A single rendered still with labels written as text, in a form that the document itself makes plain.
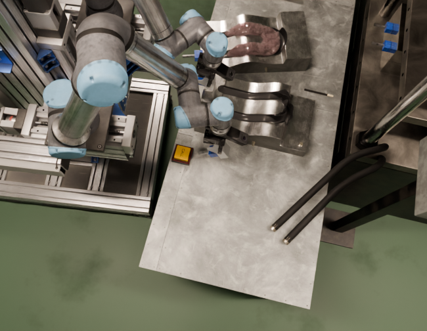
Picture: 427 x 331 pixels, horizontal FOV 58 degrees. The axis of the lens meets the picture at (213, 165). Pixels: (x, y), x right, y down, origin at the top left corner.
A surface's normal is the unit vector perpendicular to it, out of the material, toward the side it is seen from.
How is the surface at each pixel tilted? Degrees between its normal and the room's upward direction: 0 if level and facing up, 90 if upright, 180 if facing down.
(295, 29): 0
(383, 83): 0
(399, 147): 0
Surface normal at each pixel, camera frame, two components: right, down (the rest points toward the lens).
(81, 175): 0.04, -0.31
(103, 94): 0.21, 0.89
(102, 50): 0.27, -0.33
